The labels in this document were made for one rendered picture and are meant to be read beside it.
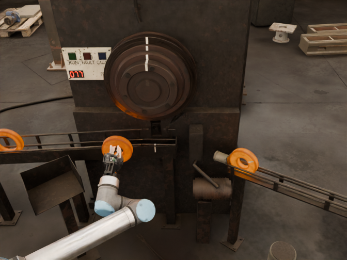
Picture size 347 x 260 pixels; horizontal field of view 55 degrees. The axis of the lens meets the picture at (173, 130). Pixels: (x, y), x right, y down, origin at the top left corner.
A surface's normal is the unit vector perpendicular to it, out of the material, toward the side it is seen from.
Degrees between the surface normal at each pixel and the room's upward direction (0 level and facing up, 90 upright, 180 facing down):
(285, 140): 0
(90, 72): 90
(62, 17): 90
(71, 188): 5
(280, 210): 0
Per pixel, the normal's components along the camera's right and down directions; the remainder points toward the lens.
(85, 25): -0.05, 0.59
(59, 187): -0.10, -0.77
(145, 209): 0.57, -0.19
